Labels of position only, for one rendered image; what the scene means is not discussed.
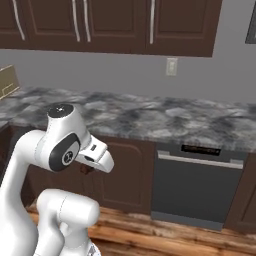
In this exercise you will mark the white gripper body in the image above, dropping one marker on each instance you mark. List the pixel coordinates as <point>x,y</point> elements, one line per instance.
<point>101,161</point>

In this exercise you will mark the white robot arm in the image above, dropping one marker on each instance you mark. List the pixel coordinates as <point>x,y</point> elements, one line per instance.
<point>20,200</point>

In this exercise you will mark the tan board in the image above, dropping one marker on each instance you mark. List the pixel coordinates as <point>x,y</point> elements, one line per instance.
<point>8,80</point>

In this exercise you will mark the dark brown base cupboard door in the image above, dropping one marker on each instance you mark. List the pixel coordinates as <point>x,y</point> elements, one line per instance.
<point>243,200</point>
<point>130,180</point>
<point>40,180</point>

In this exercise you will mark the grey dishwasher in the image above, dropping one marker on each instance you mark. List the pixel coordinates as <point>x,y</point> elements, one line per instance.
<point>196,190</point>

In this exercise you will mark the dark appliance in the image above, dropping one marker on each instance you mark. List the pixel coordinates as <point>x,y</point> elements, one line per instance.
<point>251,28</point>

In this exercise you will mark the white wall socket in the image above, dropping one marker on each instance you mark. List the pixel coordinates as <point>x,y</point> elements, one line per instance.
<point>171,66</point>

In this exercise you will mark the dark brown wall cupboard door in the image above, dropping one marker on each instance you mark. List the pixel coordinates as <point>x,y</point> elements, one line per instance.
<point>50,20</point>
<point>186,23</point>
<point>116,23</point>
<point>5,20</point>

